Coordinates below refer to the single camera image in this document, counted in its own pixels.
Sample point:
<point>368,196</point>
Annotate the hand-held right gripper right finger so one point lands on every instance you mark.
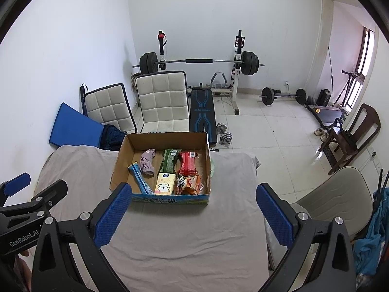
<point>275,214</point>

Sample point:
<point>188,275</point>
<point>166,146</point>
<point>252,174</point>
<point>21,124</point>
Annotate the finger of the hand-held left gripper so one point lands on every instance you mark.
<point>51,191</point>
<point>15,184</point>

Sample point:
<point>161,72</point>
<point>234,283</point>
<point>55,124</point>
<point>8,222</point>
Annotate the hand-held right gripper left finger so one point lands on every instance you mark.
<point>114,213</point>

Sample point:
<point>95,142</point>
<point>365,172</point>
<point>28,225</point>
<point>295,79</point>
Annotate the long blue snack packet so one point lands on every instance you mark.
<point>141,179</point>

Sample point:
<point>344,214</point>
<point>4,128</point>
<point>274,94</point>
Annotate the cardboard box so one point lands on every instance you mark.
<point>127,158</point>

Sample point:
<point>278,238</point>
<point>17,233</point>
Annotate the yellow tissue pack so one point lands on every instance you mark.
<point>164,185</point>

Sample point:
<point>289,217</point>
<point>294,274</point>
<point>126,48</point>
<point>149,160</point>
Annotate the purple-grey cloth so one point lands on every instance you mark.
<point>147,162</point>

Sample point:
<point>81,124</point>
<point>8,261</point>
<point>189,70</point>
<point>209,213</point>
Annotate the green snack packet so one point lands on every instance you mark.
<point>168,161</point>

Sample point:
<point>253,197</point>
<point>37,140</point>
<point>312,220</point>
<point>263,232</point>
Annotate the orange panda snack packet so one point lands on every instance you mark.
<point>184,185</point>

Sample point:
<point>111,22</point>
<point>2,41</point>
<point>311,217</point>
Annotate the red snack packet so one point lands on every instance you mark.
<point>187,162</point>

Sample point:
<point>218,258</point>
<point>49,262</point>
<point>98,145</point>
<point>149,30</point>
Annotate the beige office chair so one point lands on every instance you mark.
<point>331,197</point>

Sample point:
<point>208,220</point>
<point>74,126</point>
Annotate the blue foam mat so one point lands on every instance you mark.
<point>76,124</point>

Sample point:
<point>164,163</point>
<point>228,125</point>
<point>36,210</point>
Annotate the dark blue cloth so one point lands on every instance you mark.
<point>114,138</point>

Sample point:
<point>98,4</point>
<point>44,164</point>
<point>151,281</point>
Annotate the chrome dumbbell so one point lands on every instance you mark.
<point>226,139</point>
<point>221,126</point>

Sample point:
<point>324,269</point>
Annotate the pair of light shoes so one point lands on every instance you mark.
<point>321,133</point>

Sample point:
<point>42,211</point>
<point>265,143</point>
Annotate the black umbrella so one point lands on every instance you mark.
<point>83,99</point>

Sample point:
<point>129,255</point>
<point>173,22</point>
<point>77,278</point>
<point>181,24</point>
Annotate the tilted white padded chair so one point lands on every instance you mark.
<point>109,109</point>

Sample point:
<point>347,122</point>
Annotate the bright blue cloth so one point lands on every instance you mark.
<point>375,234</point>

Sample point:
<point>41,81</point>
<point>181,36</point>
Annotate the black bag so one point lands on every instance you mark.
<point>346,135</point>

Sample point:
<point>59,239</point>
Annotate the treadmill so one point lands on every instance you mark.
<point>328,115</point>

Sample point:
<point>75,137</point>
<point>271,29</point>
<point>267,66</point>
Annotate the power strip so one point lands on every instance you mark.
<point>372,153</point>

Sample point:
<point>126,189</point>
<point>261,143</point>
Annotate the short barbell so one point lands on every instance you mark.
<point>269,96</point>

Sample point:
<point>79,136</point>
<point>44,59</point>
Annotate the upright white padded chair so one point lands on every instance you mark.
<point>162,100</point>

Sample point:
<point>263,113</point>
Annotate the black and blue weight bench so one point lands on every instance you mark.
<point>202,115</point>

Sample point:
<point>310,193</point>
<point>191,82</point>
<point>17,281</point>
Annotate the white barbell rack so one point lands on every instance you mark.
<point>235,94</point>

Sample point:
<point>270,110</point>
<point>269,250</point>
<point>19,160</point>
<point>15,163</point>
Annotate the black speaker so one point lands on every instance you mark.
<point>324,97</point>

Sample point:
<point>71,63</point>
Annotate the dark wooden chair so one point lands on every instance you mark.
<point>369,127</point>

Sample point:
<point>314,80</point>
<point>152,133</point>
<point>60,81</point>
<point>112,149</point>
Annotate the black tripod stand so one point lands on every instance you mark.
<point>349,82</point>

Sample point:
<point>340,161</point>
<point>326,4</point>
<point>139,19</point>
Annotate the long barbell with black plates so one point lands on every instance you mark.
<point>199,60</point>

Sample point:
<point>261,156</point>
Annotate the window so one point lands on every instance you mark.
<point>366,67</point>

